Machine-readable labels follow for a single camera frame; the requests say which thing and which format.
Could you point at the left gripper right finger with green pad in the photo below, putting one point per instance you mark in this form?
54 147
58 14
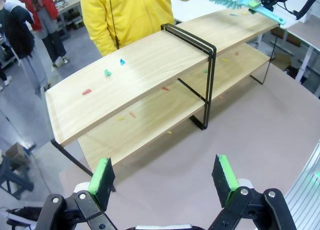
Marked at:
223 180

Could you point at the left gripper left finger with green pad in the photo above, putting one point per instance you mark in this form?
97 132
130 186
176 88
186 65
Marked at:
101 185

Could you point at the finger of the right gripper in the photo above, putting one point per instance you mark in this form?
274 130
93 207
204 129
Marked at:
269 4
255 2

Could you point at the white side table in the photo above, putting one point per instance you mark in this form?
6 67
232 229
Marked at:
307 35

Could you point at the cardboard box under table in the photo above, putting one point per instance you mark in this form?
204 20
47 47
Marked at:
281 61

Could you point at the black bag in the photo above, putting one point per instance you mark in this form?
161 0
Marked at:
23 215

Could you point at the blue metal stool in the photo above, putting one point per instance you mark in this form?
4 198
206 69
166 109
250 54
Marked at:
12 177

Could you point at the red debris bit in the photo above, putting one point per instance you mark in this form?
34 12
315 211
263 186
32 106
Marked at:
86 92
165 88

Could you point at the person in yellow hoodie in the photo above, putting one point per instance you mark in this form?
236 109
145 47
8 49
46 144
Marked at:
130 15

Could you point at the person with white sneakers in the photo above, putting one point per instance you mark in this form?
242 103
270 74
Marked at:
6 80

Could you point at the background workbench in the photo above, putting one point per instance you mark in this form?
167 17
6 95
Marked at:
70 12

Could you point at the person in red jacket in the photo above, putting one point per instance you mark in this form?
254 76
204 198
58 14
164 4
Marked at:
42 12

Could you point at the aluminium table edge rail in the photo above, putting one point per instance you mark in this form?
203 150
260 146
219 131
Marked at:
305 190

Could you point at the wooden two-tier shelf black frame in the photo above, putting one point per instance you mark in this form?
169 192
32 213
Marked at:
150 62

